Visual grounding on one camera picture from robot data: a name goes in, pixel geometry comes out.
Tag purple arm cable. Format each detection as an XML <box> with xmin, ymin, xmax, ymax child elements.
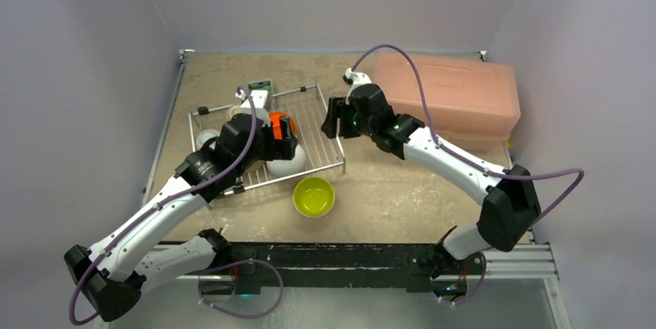
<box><xmin>67</xmin><ymin>86</ymin><xmax>258</xmax><ymax>327</ymax></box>
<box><xmin>350</xmin><ymin>44</ymin><xmax>586</xmax><ymax>225</ymax></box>

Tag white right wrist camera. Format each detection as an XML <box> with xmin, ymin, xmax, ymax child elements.
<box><xmin>343</xmin><ymin>68</ymin><xmax>372</xmax><ymax>94</ymax></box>

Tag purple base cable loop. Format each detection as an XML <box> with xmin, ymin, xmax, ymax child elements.
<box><xmin>197</xmin><ymin>258</ymin><xmax>286</xmax><ymax>319</ymax></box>

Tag pink plastic storage box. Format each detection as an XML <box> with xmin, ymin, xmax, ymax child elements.
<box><xmin>371</xmin><ymin>51</ymin><xmax>521</xmax><ymax>152</ymax></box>

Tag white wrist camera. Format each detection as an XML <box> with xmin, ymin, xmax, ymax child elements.
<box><xmin>343</xmin><ymin>68</ymin><xmax>372</xmax><ymax>94</ymax></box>
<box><xmin>236</xmin><ymin>91</ymin><xmax>272</xmax><ymax>126</ymax></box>

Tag yellow green bowl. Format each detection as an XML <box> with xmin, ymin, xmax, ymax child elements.
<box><xmin>292</xmin><ymin>176</ymin><xmax>336</xmax><ymax>218</ymax></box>

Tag silver wire dish rack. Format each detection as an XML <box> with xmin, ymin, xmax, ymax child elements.
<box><xmin>188</xmin><ymin>81</ymin><xmax>347</xmax><ymax>197</ymax></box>

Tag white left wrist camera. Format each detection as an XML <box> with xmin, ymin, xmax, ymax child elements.
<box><xmin>236</xmin><ymin>91</ymin><xmax>272</xmax><ymax>126</ymax></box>

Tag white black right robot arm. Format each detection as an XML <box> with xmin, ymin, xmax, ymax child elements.
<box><xmin>321</xmin><ymin>84</ymin><xmax>540</xmax><ymax>272</ymax></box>

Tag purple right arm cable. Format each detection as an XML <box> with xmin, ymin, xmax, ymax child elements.
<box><xmin>350</xmin><ymin>44</ymin><xmax>586</xmax><ymax>225</ymax></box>

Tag beige speckled ceramic bowl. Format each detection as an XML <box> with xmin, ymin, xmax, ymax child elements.
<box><xmin>227</xmin><ymin>105</ymin><xmax>251</xmax><ymax>119</ymax></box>

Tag plain white bowl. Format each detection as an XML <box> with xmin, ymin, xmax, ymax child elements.
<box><xmin>195</xmin><ymin>129</ymin><xmax>220</xmax><ymax>150</ymax></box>

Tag green white card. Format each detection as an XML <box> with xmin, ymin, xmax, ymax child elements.
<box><xmin>248</xmin><ymin>78</ymin><xmax>275</xmax><ymax>95</ymax></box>

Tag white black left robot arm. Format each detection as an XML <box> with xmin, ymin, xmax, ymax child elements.
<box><xmin>64</xmin><ymin>114</ymin><xmax>298</xmax><ymax>326</ymax></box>

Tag black aluminium mounting rail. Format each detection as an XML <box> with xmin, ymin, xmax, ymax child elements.
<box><xmin>128</xmin><ymin>241</ymin><xmax>559</xmax><ymax>297</ymax></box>

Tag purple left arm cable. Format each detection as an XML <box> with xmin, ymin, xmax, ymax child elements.
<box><xmin>67</xmin><ymin>86</ymin><xmax>258</xmax><ymax>327</ymax></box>

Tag white orange bowl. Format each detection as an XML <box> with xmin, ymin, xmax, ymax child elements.
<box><xmin>265</xmin><ymin>145</ymin><xmax>307</xmax><ymax>178</ymax></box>

